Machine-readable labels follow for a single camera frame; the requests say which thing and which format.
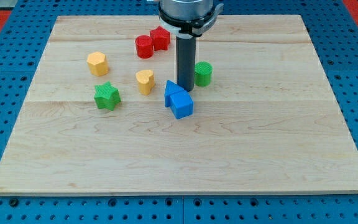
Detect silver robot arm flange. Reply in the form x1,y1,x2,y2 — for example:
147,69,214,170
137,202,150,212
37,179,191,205
158,0,224,39

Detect blue cube block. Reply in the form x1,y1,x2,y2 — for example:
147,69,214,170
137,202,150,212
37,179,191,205
169,91,193,119

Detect blue triangle block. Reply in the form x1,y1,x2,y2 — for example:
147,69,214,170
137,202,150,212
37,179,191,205
164,80,185,107

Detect yellow hexagon block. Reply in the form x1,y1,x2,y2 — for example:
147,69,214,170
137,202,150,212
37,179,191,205
86,52,109,77

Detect green cylinder block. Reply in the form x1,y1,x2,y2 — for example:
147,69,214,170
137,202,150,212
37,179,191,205
195,62,213,86

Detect red star block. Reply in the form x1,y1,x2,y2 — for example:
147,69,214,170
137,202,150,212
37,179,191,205
149,26,171,51

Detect blue perforated metal base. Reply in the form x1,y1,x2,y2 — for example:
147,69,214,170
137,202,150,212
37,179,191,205
0,0,358,223

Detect yellow heart block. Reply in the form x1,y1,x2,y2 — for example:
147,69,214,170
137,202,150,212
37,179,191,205
135,70,155,95

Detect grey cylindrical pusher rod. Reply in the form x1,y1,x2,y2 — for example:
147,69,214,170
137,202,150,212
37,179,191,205
176,37,196,91

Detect red cylinder block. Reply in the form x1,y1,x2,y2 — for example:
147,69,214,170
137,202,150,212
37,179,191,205
135,35,154,58

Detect green star block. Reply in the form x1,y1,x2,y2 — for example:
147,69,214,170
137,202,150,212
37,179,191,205
94,82,121,111

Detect light wooden board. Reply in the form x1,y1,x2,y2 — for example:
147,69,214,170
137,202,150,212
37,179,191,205
0,15,358,196

